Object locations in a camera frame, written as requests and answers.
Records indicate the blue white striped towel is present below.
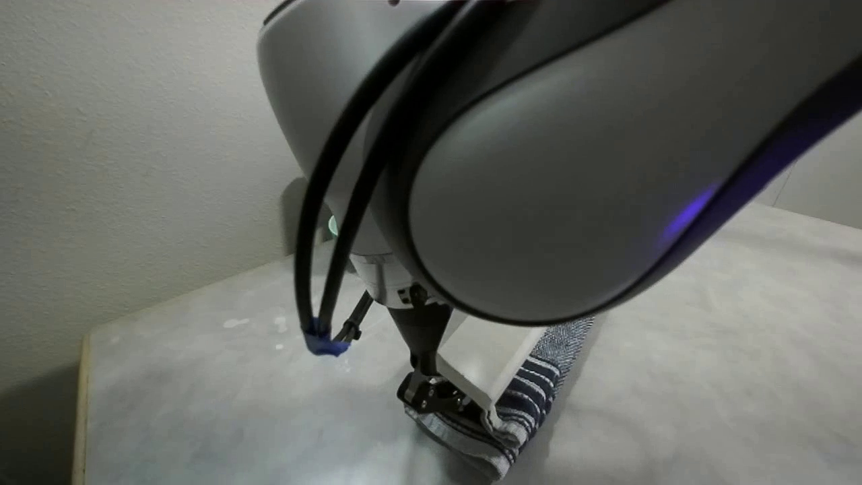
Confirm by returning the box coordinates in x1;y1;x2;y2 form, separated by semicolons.
419;315;602;481

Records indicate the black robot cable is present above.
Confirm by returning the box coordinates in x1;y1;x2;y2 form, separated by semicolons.
318;15;506;354
294;0;474;354

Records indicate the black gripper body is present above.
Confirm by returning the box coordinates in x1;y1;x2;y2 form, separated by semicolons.
383;276;458;380

